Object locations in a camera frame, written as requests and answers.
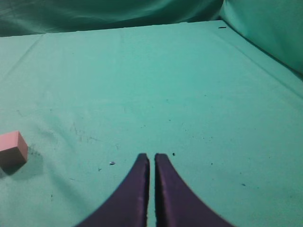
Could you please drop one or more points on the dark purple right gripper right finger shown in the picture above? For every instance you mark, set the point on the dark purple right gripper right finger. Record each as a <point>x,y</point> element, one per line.
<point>176,205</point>

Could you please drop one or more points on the green table cloth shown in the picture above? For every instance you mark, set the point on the green table cloth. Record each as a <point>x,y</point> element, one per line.
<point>229,117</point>

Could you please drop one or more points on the pink cube block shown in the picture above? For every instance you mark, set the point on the pink cube block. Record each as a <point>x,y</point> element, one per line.
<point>13,150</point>

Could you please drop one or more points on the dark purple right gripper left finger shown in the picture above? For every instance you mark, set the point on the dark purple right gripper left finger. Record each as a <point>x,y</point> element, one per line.
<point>128,204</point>

